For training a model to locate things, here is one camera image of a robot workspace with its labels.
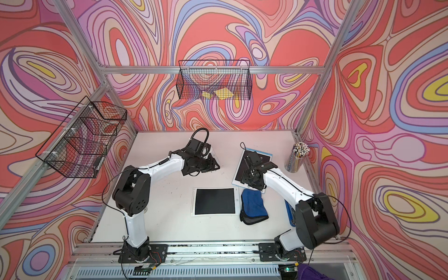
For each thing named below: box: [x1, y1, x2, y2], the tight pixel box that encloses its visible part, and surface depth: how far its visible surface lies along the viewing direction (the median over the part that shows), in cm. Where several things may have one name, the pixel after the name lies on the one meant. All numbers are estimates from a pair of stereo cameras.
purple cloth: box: [298, 263, 337, 280], surface depth 67 cm
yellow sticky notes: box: [201, 87, 234, 100], surface depth 92 cm
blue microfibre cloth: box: [239, 188, 269, 226], surface depth 86 cm
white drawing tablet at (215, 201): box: [190, 186, 241, 217], surface depth 92 cm
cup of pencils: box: [284, 141, 311, 174], surface depth 90 cm
